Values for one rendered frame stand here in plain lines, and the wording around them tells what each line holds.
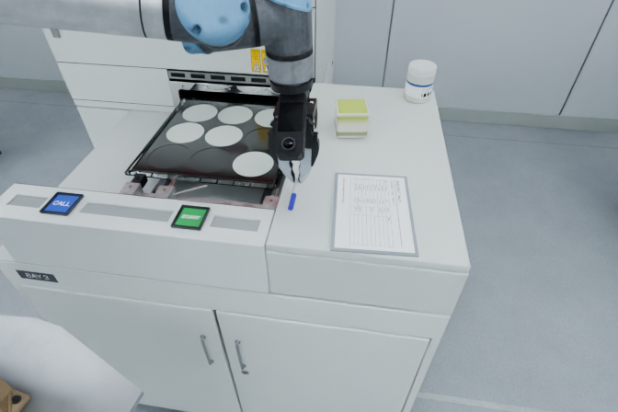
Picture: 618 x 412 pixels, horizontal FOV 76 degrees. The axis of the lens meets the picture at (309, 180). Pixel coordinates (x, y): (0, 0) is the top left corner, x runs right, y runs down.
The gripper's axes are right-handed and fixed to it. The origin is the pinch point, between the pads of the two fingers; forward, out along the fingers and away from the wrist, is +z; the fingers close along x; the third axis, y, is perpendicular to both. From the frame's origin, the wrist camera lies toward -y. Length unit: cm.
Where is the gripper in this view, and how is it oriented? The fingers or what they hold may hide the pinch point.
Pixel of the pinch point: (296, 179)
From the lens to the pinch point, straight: 76.2
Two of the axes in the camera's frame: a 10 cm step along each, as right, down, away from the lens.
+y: 1.3, -6.3, 7.6
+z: 0.4, 7.7, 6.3
